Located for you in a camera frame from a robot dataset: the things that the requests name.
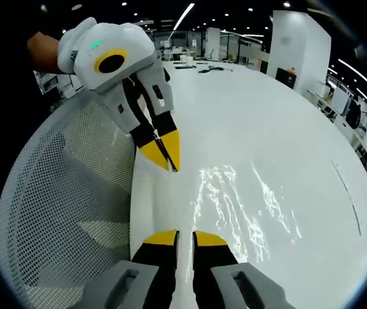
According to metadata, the white mesh basket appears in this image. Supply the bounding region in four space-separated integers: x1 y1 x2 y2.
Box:
0 98 136 302

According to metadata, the white square pillar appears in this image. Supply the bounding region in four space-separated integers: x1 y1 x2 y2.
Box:
268 10 332 95

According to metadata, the transparent food packaging bag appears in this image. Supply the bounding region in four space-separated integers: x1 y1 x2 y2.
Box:
167 163 304 268

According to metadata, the white paper strip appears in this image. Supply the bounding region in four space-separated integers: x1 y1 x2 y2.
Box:
330 162 364 236

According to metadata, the black cabinet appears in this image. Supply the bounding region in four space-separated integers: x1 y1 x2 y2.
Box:
276 67 298 90

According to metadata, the long white counter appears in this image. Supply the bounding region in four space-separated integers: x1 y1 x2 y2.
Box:
307 88 367 212

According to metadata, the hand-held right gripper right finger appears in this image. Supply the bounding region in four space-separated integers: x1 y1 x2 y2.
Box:
192 230 297 309

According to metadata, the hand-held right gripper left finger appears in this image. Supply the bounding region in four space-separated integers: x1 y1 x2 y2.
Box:
73 229 180 309

